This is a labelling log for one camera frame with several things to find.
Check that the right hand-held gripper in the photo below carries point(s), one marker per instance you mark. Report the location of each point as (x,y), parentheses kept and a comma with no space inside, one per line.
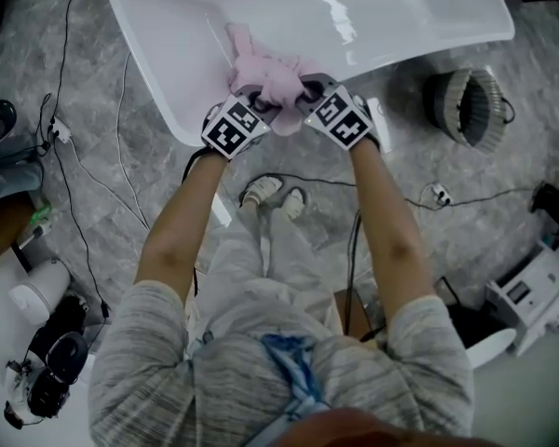
(340,119)

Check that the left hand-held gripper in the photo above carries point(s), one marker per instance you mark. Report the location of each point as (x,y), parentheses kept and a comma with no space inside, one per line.
(233,128)

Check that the pink cloth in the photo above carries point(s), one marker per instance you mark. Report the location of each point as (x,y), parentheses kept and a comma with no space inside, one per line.
(270,77)

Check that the woven laundry basket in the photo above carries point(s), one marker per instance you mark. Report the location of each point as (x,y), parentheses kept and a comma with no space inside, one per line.
(461,110)

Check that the person's left forearm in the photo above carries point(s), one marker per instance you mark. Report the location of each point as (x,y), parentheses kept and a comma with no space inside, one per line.
(186,221)

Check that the person's right forearm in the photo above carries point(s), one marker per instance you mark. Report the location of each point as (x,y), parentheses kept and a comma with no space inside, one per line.
(391,231)

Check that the person's left shoe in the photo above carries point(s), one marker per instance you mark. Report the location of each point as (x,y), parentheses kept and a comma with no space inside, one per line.
(263,189)

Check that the person's shoe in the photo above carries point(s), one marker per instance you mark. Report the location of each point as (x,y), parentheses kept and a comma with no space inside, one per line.
(293,203)
(263,189)

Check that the person's right shoe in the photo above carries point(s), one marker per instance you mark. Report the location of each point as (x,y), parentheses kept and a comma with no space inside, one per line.
(293,203)

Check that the white bathtub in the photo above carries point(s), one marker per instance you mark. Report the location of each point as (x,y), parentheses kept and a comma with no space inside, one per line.
(400,17)

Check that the white power strip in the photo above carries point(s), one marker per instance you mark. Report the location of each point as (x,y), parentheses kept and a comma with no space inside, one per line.
(61,131)
(440,193)

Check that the person's light grey trousers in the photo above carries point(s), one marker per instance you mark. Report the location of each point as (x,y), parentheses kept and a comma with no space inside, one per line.
(261,268)

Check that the grey-blue cloth bag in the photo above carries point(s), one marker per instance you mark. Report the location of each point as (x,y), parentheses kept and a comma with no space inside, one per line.
(14,170)

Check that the light blue chest harness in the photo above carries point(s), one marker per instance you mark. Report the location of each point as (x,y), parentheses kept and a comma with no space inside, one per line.
(293,370)

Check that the person's grey striped shirt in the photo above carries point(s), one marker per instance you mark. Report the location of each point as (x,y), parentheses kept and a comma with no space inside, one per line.
(167,366)

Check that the white appliance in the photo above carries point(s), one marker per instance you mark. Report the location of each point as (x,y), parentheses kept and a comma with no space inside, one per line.
(531,291)

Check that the white oval tabletop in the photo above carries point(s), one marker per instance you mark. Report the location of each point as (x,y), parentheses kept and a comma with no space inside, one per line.
(491,347)

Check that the person's face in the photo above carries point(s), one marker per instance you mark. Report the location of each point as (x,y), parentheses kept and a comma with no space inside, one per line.
(377,431)

